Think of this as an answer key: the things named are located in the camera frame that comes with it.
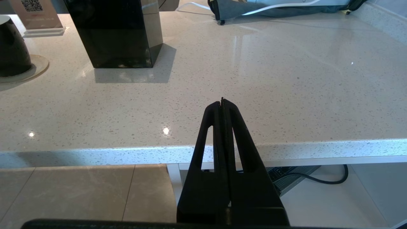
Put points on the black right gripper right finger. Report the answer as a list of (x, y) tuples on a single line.
[(254, 190)]

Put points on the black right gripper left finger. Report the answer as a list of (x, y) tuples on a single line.
[(206, 190)]

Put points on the grey floor device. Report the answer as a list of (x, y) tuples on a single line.
[(286, 179)]

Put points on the black tissue box white lid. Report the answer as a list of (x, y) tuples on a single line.
[(114, 35)]

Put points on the dark grey fabric pouch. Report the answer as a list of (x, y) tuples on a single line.
[(254, 9)]

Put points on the clear glass coaster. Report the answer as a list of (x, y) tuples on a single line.
[(39, 66)]

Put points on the QR code sign stand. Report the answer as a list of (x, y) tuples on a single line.
[(41, 16)]

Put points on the black mug white inside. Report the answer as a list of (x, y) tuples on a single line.
[(12, 47)]

